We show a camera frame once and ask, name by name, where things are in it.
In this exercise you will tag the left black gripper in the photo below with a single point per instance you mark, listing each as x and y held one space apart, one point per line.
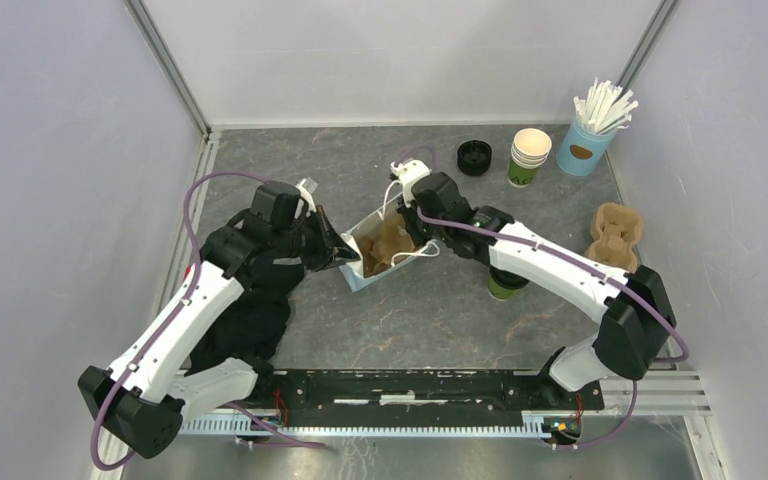
331 244

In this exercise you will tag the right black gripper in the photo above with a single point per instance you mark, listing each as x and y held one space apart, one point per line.
407 214

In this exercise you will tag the light blue paper bag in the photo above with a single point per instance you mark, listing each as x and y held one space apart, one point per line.
353 271

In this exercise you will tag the green paper coffee cup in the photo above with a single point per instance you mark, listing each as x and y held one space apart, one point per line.
502 285

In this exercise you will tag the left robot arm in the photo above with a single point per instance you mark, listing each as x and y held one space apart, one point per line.
145 396

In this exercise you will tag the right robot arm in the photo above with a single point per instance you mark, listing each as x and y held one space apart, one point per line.
631 309

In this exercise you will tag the stack of black lids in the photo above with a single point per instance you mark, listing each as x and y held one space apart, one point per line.
474 157

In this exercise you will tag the black cloth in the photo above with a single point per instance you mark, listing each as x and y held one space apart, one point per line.
251 328

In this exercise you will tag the stack of paper cups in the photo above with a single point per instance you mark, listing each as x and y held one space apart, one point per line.
530 149

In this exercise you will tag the blue straw holder can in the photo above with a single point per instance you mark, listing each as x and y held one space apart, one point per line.
581 150

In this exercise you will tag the brown pulp cup carrier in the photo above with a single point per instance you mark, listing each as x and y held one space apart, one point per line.
615 230

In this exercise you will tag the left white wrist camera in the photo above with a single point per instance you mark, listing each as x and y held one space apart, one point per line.
307 187

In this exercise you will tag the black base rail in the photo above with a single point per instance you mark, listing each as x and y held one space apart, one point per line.
415 398

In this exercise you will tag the white cable tray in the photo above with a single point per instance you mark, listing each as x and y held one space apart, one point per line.
238 425

